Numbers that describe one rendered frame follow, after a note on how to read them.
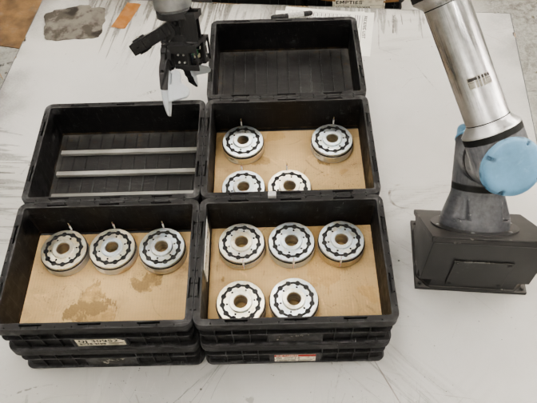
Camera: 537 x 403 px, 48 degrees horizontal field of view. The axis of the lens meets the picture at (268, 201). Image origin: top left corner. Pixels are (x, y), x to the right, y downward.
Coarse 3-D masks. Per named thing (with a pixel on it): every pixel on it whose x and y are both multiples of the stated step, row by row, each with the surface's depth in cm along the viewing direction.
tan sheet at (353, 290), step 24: (216, 240) 139; (216, 264) 135; (264, 264) 135; (312, 264) 135; (360, 264) 134; (216, 288) 132; (264, 288) 132; (336, 288) 131; (360, 288) 131; (216, 312) 129; (336, 312) 128; (360, 312) 128
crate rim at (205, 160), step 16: (320, 96) 150; (336, 96) 150; (352, 96) 150; (208, 112) 148; (368, 112) 147; (208, 128) 147; (368, 128) 144; (208, 144) 142; (368, 144) 141; (208, 160) 140; (208, 176) 138; (224, 192) 134; (240, 192) 134; (256, 192) 134; (288, 192) 134; (304, 192) 134; (320, 192) 134; (336, 192) 133; (352, 192) 133; (368, 192) 133
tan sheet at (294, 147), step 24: (216, 144) 155; (264, 144) 155; (288, 144) 155; (216, 168) 151; (240, 168) 151; (264, 168) 150; (288, 168) 150; (312, 168) 150; (336, 168) 150; (360, 168) 150; (216, 192) 147
